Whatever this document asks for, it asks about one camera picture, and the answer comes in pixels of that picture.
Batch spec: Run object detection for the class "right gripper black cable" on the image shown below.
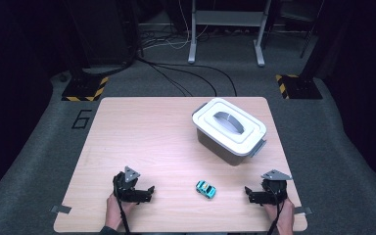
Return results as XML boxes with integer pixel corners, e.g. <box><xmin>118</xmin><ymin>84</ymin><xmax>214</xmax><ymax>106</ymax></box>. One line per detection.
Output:
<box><xmin>267</xmin><ymin>195</ymin><xmax>287</xmax><ymax>235</ymax></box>

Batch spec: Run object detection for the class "white lid with grey handle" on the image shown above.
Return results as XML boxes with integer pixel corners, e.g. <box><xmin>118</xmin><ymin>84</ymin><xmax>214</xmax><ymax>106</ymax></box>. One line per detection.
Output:
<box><xmin>191</xmin><ymin>97</ymin><xmax>268</xmax><ymax>156</ymax></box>

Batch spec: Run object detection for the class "person's left hand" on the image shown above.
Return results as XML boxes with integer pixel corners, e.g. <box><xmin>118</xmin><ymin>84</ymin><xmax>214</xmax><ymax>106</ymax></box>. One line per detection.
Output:
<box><xmin>106</xmin><ymin>193</ymin><xmax>137</xmax><ymax>230</ymax></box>

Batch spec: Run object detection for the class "brown translucent storage box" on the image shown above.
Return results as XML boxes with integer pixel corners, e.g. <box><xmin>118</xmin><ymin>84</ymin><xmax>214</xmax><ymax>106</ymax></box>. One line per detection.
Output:
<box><xmin>191</xmin><ymin>102</ymin><xmax>268</xmax><ymax>166</ymax></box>

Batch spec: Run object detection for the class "dark equipment cabinet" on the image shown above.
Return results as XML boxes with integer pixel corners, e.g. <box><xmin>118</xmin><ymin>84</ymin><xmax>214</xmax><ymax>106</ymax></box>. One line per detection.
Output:
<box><xmin>77</xmin><ymin>0</ymin><xmax>138</xmax><ymax>67</ymax></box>

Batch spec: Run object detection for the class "white floor cable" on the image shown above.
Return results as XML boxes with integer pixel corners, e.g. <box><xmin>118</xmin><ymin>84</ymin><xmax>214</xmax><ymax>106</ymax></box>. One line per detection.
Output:
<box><xmin>142</xmin><ymin>38</ymin><xmax>191</xmax><ymax>51</ymax></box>

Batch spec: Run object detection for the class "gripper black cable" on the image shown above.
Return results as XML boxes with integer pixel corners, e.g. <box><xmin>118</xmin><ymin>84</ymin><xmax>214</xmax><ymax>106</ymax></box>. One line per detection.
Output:
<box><xmin>267</xmin><ymin>195</ymin><xmax>287</xmax><ymax>235</ymax></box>
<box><xmin>116</xmin><ymin>182</ymin><xmax>131</xmax><ymax>235</ymax></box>

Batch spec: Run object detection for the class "blue toy car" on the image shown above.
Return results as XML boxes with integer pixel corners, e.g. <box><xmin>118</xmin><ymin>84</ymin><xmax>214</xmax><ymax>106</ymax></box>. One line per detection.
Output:
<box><xmin>195</xmin><ymin>180</ymin><xmax>217</xmax><ymax>200</ymax></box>

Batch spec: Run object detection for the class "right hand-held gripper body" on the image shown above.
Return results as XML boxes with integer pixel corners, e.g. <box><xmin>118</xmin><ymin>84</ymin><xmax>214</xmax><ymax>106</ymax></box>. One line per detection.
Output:
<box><xmin>260</xmin><ymin>168</ymin><xmax>293</xmax><ymax>206</ymax></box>

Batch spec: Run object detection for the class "black floor cable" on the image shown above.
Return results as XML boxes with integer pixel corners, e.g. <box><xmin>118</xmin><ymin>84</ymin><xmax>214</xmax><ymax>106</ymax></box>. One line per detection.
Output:
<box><xmin>150</xmin><ymin>63</ymin><xmax>217</xmax><ymax>98</ymax></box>
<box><xmin>136</xmin><ymin>57</ymin><xmax>194</xmax><ymax>98</ymax></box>
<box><xmin>143</xmin><ymin>60</ymin><xmax>238</xmax><ymax>98</ymax></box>

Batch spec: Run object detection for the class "white metal stand frame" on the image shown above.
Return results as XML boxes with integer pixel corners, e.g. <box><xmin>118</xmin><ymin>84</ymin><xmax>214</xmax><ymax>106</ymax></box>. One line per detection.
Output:
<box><xmin>187</xmin><ymin>0</ymin><xmax>273</xmax><ymax>68</ymax></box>

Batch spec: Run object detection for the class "person's right hand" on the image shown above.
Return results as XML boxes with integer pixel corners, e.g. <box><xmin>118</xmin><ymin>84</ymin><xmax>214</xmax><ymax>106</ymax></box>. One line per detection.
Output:
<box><xmin>263</xmin><ymin>200</ymin><xmax>296</xmax><ymax>235</ymax></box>

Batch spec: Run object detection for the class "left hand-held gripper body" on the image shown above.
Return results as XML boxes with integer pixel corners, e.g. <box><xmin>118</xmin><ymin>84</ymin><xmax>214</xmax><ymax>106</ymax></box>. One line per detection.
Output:
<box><xmin>112</xmin><ymin>165</ymin><xmax>146</xmax><ymax>204</ymax></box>

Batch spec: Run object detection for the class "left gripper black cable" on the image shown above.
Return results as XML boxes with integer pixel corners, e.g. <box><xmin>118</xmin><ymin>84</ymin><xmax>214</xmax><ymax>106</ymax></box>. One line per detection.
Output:
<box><xmin>116</xmin><ymin>182</ymin><xmax>131</xmax><ymax>235</ymax></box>

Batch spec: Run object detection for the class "thin black stand leg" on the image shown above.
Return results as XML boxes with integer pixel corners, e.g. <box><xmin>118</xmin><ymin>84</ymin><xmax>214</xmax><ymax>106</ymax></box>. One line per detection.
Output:
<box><xmin>300</xmin><ymin>0</ymin><xmax>326</xmax><ymax>60</ymax></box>

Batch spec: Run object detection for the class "black yellow striped stand base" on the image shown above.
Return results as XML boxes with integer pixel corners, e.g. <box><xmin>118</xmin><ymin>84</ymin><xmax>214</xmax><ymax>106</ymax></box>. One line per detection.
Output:
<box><xmin>61</xmin><ymin>75</ymin><xmax>110</xmax><ymax>102</ymax></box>
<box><xmin>275</xmin><ymin>73</ymin><xmax>323</xmax><ymax>100</ymax></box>

